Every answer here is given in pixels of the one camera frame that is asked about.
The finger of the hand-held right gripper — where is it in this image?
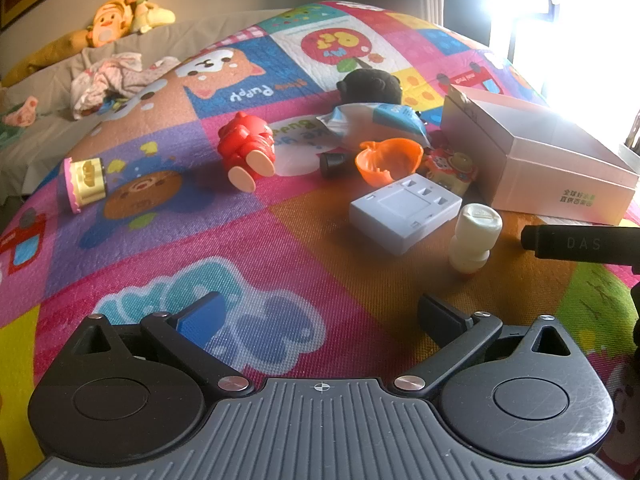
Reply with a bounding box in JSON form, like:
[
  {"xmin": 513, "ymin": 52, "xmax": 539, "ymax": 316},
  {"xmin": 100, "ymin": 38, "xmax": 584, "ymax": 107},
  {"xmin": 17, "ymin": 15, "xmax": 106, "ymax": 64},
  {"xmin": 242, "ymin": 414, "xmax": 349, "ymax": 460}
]
[
  {"xmin": 520, "ymin": 224, "xmax": 640, "ymax": 267},
  {"xmin": 631, "ymin": 266, "xmax": 640, "ymax": 348}
]

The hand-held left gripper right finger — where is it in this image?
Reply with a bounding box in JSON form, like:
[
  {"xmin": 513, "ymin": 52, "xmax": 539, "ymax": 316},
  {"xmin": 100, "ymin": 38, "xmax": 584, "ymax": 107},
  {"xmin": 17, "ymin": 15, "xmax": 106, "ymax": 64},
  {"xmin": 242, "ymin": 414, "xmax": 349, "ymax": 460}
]
[{"xmin": 393, "ymin": 293, "xmax": 577, "ymax": 402}]

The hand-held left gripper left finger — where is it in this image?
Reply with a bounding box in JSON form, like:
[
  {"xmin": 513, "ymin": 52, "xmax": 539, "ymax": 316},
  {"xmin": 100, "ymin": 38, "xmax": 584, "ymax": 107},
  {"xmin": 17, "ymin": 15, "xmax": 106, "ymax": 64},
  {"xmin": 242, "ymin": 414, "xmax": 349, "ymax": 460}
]
[{"xmin": 73, "ymin": 291, "xmax": 255, "ymax": 399}]

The pink and yellow toy cup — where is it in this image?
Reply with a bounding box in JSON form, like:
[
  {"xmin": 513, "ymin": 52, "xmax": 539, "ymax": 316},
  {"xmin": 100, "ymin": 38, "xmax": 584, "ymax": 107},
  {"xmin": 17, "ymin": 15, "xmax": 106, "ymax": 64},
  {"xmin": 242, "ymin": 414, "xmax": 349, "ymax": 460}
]
[{"xmin": 63, "ymin": 157, "xmax": 108, "ymax": 214}]

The red and yellow printed toy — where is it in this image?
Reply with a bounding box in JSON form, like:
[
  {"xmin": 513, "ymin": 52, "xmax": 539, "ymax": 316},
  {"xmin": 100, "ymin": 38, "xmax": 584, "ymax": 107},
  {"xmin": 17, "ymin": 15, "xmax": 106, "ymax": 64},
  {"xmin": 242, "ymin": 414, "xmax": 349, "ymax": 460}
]
[{"xmin": 422, "ymin": 132, "xmax": 480, "ymax": 195}]

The small pink cloth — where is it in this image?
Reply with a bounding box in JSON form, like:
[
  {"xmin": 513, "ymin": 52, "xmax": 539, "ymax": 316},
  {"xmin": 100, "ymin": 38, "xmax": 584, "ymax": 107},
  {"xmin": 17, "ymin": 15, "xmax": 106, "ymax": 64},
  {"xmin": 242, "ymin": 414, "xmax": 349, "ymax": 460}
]
[{"xmin": 2, "ymin": 96, "xmax": 40, "ymax": 127}]

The grey sofa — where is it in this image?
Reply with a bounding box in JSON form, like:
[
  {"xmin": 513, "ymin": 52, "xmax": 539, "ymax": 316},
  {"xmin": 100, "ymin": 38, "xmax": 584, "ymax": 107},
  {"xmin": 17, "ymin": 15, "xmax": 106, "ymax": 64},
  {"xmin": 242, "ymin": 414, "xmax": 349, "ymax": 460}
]
[{"xmin": 0, "ymin": 7, "xmax": 281, "ymax": 201}]

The white plastic box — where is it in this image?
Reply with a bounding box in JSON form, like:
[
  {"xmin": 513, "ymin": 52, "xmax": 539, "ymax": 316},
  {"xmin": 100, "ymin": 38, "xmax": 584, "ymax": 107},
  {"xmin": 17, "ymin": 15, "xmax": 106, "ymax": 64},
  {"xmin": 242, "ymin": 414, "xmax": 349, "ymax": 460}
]
[{"xmin": 349, "ymin": 172, "xmax": 463, "ymax": 257}]

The small black cylinder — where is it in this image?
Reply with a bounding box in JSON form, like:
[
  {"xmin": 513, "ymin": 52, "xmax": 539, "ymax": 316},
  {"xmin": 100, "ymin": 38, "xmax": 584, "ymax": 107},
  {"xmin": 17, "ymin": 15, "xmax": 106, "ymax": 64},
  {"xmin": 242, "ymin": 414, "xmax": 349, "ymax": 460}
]
[{"xmin": 320, "ymin": 151, "xmax": 358, "ymax": 179}]

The orange capsule shell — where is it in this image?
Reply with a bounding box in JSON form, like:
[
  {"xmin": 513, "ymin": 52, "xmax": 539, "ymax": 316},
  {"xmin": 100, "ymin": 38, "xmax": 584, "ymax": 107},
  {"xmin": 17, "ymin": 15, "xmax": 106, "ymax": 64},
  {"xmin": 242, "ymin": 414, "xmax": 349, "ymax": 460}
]
[{"xmin": 355, "ymin": 138, "xmax": 424, "ymax": 187}]

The pink cardboard box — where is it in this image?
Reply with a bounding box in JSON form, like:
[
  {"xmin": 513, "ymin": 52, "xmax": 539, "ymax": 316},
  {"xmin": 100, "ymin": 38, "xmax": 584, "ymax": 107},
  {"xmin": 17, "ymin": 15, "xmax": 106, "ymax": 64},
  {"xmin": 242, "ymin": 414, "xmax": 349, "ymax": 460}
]
[{"xmin": 440, "ymin": 84, "xmax": 640, "ymax": 226}]

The pile of pale clothes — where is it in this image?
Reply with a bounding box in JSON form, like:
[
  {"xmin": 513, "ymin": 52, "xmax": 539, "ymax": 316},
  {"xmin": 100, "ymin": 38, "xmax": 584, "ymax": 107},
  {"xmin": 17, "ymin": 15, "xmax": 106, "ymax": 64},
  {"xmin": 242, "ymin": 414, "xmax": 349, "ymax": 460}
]
[{"xmin": 70, "ymin": 52, "xmax": 181, "ymax": 121}]

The red toy figure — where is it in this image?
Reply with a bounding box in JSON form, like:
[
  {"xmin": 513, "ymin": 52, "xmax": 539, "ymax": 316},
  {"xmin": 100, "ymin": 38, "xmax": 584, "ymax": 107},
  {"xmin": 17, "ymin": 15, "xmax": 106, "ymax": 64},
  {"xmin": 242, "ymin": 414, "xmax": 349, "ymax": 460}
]
[{"xmin": 217, "ymin": 111, "xmax": 277, "ymax": 192}]

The orange plush toy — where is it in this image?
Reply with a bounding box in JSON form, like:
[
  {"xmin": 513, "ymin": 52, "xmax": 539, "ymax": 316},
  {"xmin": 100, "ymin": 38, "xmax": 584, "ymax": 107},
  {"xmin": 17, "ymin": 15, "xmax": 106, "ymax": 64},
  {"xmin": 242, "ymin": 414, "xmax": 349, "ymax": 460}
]
[{"xmin": 86, "ymin": 2, "xmax": 133, "ymax": 49}]

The bright window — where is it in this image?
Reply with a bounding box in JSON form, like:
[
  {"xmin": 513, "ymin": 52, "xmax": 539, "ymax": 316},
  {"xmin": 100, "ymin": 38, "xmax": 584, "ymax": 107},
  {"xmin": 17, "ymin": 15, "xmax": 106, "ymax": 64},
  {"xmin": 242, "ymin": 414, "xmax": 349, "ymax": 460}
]
[{"xmin": 445, "ymin": 0, "xmax": 640, "ymax": 156}]

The cream toy bottle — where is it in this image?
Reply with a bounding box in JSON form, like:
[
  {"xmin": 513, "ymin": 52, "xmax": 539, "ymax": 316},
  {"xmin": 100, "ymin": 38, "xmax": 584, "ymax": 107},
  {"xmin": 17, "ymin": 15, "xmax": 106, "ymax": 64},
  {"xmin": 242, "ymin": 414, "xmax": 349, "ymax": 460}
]
[{"xmin": 448, "ymin": 203, "xmax": 503, "ymax": 276}]

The black plush toy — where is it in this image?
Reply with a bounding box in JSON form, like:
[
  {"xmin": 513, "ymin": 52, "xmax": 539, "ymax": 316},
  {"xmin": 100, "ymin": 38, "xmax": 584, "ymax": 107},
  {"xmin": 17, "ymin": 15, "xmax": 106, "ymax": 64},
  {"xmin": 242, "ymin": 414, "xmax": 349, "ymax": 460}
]
[{"xmin": 336, "ymin": 67, "xmax": 405, "ymax": 106}]

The colourful cartoon play mat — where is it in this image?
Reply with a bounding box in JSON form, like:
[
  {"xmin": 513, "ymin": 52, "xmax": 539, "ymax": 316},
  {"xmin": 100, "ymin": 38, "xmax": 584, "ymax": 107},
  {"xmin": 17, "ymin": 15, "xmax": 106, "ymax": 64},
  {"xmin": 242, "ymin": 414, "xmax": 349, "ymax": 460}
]
[{"xmin": 0, "ymin": 0, "xmax": 640, "ymax": 480}]

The blue and white packet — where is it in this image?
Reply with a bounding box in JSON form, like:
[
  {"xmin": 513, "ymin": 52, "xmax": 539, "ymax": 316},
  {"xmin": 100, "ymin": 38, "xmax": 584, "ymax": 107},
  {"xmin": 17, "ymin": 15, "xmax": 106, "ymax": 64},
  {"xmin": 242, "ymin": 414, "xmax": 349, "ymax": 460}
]
[{"xmin": 316, "ymin": 101, "xmax": 432, "ymax": 148}]

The long yellow plush pillow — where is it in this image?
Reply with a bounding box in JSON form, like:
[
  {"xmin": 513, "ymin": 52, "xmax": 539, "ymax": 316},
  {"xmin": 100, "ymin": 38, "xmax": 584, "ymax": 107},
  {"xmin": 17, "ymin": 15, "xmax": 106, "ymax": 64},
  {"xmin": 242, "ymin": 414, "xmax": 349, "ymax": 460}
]
[{"xmin": 2, "ymin": 30, "xmax": 91, "ymax": 88}]

